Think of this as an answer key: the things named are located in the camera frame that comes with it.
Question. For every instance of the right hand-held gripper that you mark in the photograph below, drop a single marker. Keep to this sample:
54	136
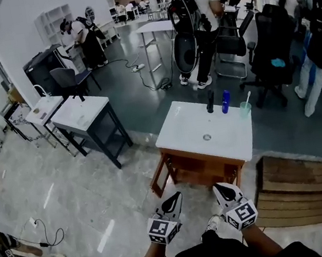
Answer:
241	214

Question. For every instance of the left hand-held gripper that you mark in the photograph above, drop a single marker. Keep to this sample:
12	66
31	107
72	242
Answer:
163	230

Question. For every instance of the wooden vanity cabinet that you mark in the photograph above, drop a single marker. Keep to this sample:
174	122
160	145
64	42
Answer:
202	166

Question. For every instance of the blue bottle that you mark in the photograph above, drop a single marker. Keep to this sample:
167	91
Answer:
226	102

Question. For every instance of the person's right forearm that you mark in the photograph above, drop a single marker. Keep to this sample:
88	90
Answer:
258	239

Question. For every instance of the white sink basin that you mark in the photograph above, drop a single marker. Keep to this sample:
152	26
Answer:
191	129

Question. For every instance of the white sink on dark stand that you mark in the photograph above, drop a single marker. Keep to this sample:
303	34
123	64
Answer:
81	113

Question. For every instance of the person's right white shoe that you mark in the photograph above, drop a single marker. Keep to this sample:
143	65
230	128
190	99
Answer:
213	223

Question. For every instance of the person's black clothes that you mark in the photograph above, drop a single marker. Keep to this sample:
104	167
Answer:
214	254

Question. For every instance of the wooden plank platform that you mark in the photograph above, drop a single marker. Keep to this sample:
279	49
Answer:
300	188

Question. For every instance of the teal cloth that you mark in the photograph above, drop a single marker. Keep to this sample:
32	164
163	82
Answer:
278	63

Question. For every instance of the white power strip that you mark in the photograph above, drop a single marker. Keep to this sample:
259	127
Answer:
137	68

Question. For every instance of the small black faucet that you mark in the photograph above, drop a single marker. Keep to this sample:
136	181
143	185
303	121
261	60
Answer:
79	95

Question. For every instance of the black oval shell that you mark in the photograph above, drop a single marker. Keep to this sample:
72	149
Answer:
186	54

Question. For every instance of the black cantilever chair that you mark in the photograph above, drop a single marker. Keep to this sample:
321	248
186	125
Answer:
230	44

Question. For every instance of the black mesh office chair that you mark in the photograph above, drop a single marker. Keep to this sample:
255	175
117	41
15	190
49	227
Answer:
272	35

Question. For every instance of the grey chair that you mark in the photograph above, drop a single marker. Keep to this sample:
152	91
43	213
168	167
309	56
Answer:
63	76

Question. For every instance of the white table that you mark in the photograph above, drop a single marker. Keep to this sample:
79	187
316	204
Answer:
155	26

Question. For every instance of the black printer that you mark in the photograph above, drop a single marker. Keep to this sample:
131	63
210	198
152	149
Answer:
40	70

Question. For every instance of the white shelf unit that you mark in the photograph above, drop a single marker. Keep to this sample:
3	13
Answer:
53	21

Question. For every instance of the white sink on metal frame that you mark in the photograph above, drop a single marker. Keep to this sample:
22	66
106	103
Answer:
44	110

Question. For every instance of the round wall mirror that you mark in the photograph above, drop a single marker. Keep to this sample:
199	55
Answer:
90	13

